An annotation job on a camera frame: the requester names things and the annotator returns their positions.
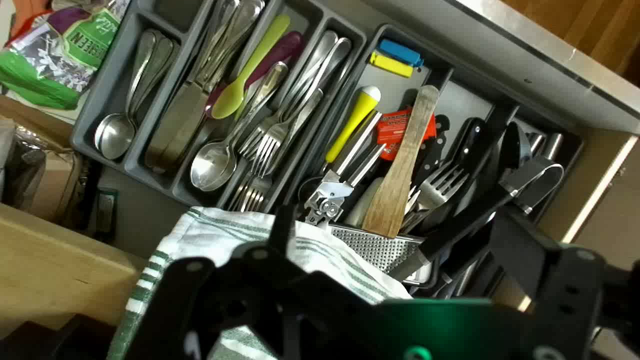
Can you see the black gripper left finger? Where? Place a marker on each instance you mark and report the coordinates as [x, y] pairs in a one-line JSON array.
[[201, 292]]

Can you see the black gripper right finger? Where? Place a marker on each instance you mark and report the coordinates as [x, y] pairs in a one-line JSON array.
[[566, 292]]

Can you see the white green striped towel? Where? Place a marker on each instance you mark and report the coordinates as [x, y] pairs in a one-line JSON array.
[[221, 233]]

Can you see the metal fork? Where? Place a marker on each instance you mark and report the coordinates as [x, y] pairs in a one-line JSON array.
[[270, 150], [252, 192]]

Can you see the black grey tongs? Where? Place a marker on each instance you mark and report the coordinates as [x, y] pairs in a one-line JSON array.
[[481, 210]]

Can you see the large metal spoon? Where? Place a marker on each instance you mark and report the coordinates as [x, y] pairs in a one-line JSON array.
[[213, 167]]

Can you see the wooden kitchen drawer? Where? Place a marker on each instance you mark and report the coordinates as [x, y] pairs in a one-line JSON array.
[[53, 267]]

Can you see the metal can opener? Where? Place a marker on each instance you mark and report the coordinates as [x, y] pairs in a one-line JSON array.
[[331, 196]]

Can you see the metal table knife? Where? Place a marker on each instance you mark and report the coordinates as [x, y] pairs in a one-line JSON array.
[[232, 30], [174, 126]]

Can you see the metal teaspoon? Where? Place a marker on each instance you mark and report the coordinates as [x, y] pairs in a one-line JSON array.
[[114, 137], [161, 60]]

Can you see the flat metal grater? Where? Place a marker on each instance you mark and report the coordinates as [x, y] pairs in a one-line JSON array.
[[380, 250]]

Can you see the green plastic spoon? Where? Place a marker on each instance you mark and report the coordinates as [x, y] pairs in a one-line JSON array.
[[230, 101]]

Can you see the wooden spatula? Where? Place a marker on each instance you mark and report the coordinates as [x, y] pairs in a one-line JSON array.
[[392, 192]]

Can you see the dark utensil tray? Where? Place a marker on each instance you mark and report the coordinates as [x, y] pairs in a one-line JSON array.
[[460, 101]]

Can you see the grey cutlery tray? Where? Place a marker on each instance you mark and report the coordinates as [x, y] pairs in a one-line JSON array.
[[107, 80]]

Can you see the red plastic utensil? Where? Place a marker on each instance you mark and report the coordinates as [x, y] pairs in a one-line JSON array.
[[392, 130]]

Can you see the purple plastic spoon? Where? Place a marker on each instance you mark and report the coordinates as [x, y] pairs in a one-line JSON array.
[[282, 53]]

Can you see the green snack bag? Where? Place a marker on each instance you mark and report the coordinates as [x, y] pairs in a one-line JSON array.
[[53, 53]]

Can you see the yellow bag clip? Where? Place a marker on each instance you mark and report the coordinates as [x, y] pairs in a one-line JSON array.
[[390, 64]]

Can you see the blue bag clip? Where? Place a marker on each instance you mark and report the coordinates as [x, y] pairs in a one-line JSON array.
[[400, 53]]

